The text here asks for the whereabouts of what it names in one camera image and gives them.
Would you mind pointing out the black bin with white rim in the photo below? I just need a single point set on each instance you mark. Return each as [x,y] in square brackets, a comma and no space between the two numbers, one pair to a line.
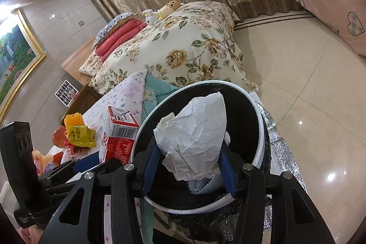
[243,118]

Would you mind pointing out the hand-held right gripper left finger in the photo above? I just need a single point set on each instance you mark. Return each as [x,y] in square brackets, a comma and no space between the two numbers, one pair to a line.
[150,169]

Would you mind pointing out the pale beaded item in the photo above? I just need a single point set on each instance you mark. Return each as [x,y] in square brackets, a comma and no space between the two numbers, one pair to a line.
[201,184]

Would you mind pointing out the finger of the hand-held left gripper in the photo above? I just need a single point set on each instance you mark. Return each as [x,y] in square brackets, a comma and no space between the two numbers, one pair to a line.
[85,164]

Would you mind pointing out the floral bed blanket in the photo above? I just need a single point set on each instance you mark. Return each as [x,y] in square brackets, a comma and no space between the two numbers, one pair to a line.
[200,44]

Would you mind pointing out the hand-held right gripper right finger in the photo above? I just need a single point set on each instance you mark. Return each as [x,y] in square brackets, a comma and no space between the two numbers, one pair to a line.
[228,172]

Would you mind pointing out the wall switch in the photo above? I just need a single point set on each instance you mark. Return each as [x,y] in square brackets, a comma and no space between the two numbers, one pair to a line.
[81,23]

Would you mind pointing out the silver foil mat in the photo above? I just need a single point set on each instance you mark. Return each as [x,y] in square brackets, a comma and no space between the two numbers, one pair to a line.
[286,155]

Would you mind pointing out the wooden headboard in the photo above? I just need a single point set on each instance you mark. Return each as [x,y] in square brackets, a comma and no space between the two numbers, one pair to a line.
[78,64]

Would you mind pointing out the blue white frilled pillow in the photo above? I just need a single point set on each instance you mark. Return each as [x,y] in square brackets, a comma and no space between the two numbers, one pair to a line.
[114,22]

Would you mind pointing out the white bunny plush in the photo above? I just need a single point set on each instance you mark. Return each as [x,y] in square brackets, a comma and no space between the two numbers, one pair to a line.
[151,17]

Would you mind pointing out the white paper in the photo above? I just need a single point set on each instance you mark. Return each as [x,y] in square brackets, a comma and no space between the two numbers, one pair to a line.
[191,132]

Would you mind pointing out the yellow snack packet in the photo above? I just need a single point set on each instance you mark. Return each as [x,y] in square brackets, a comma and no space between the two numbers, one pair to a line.
[80,136]

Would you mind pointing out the red apple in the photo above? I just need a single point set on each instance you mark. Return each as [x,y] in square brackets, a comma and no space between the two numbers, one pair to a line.
[58,136]

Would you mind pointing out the folded pink quilt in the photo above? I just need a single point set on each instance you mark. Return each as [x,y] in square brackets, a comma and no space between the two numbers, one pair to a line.
[120,35]

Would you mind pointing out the red drink carton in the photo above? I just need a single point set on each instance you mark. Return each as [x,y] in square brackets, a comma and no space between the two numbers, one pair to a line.
[120,146]

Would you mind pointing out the orange ribbed plastic toy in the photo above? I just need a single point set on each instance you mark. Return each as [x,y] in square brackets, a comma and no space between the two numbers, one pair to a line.
[73,120]

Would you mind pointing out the yellow bear plush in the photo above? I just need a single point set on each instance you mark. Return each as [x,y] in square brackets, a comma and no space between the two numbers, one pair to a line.
[168,7]

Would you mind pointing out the teal cloth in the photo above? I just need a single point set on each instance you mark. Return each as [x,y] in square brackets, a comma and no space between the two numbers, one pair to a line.
[160,89]

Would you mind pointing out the gold framed landscape painting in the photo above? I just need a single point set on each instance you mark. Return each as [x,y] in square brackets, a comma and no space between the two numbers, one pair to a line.
[14,61]

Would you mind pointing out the brown wooden nightstand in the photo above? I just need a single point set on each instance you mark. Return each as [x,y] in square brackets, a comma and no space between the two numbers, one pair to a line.
[83,104]

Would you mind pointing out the white photo card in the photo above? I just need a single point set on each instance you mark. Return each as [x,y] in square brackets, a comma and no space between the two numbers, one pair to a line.
[66,93]

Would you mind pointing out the beige teddy bear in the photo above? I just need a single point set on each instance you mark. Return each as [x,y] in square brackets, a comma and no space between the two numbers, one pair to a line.
[43,156]

